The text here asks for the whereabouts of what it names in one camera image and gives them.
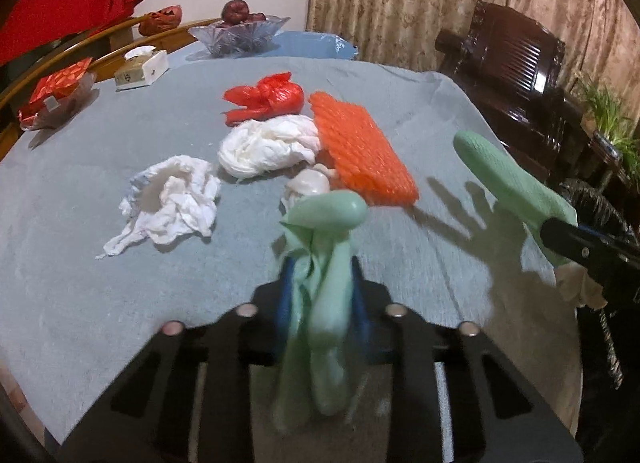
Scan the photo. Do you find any potted green plant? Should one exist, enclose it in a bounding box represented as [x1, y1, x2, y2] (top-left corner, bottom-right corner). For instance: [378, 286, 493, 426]
[575, 73, 640, 180]

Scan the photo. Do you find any knotted red plastic bag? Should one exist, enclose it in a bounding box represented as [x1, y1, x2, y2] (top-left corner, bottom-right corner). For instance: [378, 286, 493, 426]
[222, 72, 305, 127]

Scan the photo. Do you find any red patterned packet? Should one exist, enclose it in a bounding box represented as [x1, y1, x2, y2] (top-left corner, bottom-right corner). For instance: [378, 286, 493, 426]
[19, 57, 95, 124]

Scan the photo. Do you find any white plastic bag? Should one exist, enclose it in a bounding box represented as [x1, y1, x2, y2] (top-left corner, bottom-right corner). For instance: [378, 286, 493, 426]
[95, 154, 222, 259]
[217, 114, 321, 180]

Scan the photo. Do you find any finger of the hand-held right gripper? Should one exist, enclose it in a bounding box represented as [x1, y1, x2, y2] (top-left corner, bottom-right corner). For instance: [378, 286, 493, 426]
[540, 216, 640, 289]
[575, 224, 640, 255]

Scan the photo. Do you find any wooden television cabinet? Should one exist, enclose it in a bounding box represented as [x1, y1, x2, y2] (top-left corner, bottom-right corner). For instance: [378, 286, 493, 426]
[0, 18, 224, 164]

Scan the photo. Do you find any cream latex glove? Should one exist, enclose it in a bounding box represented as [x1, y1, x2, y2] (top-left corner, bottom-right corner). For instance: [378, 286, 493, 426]
[281, 164, 341, 212]

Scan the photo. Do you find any black bagged trash bin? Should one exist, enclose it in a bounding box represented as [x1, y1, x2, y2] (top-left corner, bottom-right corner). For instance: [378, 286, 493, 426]
[557, 178, 640, 390]

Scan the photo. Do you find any dark wooden armchair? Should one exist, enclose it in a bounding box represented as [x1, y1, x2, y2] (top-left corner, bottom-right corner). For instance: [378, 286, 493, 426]
[434, 0, 587, 190]

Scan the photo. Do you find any orange foam net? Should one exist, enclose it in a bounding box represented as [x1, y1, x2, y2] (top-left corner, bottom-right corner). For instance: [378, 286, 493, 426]
[307, 90, 420, 207]

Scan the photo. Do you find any large red apple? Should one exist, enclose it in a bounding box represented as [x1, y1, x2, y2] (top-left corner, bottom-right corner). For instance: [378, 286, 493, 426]
[221, 0, 251, 27]

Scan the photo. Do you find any white tissue box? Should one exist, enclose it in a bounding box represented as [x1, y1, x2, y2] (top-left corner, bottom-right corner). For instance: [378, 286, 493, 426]
[114, 44, 169, 92]

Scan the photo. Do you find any green rubber glove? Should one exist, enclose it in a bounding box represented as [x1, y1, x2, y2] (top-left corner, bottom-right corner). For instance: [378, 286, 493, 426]
[272, 190, 369, 437]
[452, 130, 609, 310]

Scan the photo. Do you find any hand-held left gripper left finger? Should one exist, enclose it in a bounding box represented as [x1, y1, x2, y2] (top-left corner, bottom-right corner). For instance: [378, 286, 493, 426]
[59, 260, 297, 463]

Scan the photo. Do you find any crumpled red plastic bag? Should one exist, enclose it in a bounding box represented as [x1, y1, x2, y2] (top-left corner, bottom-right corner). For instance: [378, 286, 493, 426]
[137, 4, 183, 38]

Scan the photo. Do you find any light blue tablecloth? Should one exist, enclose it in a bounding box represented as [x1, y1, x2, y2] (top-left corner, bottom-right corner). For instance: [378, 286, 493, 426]
[187, 30, 359, 62]

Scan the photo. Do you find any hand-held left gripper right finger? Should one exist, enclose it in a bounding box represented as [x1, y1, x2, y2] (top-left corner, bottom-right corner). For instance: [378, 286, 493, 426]
[349, 258, 586, 463]

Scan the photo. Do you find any glass fruit bowl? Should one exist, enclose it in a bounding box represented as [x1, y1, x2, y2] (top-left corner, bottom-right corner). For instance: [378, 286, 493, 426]
[187, 14, 291, 57]

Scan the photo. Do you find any dark wooden side table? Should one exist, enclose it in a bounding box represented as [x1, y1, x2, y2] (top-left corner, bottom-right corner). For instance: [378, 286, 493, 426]
[580, 126, 640, 195]

